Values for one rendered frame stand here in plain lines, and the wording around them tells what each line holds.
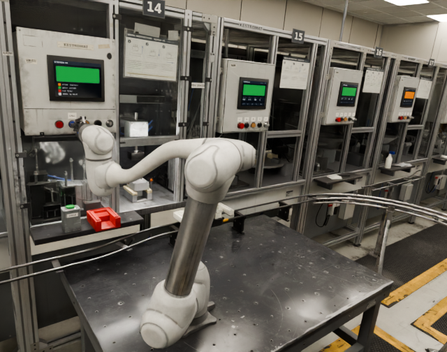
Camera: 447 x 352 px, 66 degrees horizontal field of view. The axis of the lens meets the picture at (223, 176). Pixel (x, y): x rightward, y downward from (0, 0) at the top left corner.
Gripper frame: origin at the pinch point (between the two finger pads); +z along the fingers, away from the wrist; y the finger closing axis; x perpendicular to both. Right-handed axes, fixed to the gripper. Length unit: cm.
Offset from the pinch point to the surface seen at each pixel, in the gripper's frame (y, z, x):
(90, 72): 24.8, 3.0, -8.5
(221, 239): -74, -12, -84
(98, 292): -74, -29, 0
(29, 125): -0.2, 5.3, 18.4
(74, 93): 14.5, 3.0, -0.8
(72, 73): 23.6, 3.0, -0.3
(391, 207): -65, -48, -232
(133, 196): -47, 17, -36
